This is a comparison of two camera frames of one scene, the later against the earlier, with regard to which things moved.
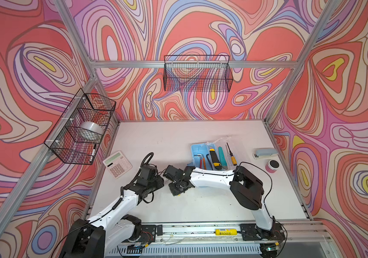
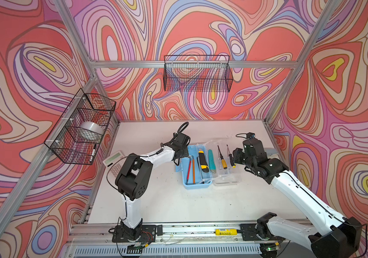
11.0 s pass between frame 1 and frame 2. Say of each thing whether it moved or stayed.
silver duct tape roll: stayed
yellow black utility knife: moved
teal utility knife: moved
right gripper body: moved
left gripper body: moved
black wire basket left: stayed
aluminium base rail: stayed
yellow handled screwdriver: moved
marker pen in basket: stayed
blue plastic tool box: stayed
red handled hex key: moved
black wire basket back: stayed
